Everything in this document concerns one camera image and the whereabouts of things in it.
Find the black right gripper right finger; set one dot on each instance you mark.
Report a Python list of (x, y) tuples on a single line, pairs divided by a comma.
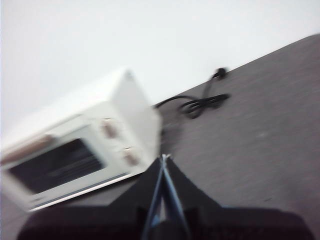
[(225, 225)]

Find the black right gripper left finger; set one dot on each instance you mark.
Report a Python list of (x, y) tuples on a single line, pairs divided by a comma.
[(105, 222)]

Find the beige oven knob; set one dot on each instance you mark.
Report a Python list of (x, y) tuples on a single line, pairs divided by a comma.
[(130, 156), (109, 128)]

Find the cream toaster oven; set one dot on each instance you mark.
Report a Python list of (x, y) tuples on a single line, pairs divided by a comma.
[(135, 105)]

